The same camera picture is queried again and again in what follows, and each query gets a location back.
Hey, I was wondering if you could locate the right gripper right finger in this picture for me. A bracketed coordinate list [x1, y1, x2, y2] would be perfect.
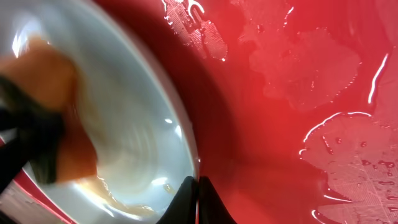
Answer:
[198, 176, 237, 224]

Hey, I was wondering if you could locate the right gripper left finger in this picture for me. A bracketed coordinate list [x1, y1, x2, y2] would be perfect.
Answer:
[157, 176, 197, 224]

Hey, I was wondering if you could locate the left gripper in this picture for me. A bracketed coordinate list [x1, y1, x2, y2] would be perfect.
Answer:
[1, 78, 62, 191]

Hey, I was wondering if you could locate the orange green sponge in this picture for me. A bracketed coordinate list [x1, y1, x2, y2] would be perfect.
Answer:
[1, 39, 97, 183]

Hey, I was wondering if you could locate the white plate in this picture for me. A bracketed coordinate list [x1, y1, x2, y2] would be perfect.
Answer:
[1, 1, 197, 223]

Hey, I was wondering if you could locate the red plastic tray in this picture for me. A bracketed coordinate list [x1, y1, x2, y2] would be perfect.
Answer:
[19, 1, 397, 223]

